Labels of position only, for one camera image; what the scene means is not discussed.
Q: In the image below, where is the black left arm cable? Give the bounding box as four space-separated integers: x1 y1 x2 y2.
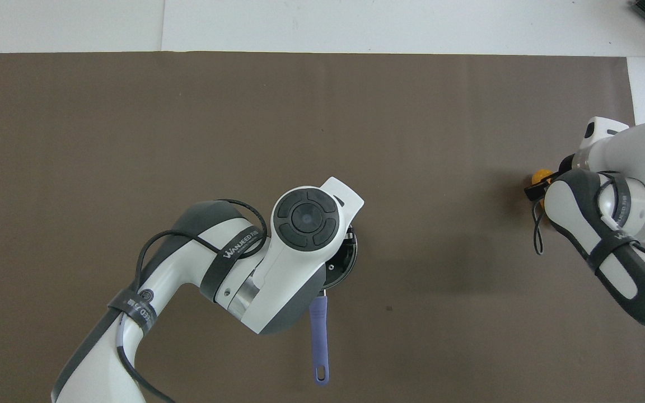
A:
117 198 269 403

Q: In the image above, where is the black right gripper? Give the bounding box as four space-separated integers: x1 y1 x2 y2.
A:
525 153 579 202

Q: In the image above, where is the brown table mat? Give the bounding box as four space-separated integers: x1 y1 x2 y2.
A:
0 51 645 403

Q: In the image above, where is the black pot purple handle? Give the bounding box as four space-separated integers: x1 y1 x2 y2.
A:
309 224 358 387

